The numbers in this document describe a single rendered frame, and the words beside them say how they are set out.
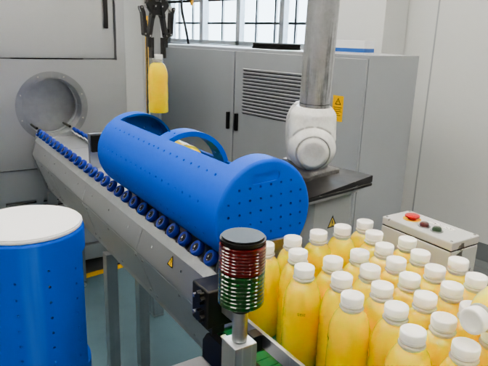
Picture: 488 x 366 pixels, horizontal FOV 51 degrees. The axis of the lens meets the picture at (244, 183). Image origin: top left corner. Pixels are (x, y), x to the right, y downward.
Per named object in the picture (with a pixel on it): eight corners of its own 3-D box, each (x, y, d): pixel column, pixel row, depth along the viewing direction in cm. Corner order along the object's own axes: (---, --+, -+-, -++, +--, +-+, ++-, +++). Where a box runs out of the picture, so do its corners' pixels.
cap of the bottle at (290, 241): (280, 247, 110) (281, 239, 110) (287, 240, 113) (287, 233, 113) (298, 250, 109) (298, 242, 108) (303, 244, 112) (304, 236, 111)
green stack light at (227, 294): (247, 286, 76) (248, 255, 75) (272, 305, 71) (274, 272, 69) (209, 297, 73) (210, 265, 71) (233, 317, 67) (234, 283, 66)
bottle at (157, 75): (164, 113, 183) (163, 59, 179) (145, 112, 185) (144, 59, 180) (171, 111, 190) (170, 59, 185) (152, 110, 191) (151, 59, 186)
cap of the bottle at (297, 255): (290, 263, 102) (290, 255, 101) (286, 255, 106) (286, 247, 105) (309, 263, 102) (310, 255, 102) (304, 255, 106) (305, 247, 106)
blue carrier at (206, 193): (169, 177, 210) (165, 107, 201) (308, 253, 139) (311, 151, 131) (100, 189, 195) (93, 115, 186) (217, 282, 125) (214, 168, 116)
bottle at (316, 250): (329, 308, 122) (335, 235, 117) (325, 323, 116) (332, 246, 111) (299, 303, 124) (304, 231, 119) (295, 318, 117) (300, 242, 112)
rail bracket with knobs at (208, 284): (225, 311, 120) (226, 270, 117) (242, 325, 114) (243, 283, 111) (187, 322, 115) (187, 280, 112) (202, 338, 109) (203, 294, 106)
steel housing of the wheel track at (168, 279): (83, 184, 314) (80, 128, 305) (319, 377, 141) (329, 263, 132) (34, 189, 299) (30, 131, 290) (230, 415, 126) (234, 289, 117)
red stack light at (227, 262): (248, 255, 75) (249, 229, 74) (274, 272, 69) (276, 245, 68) (210, 264, 71) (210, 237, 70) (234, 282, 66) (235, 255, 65)
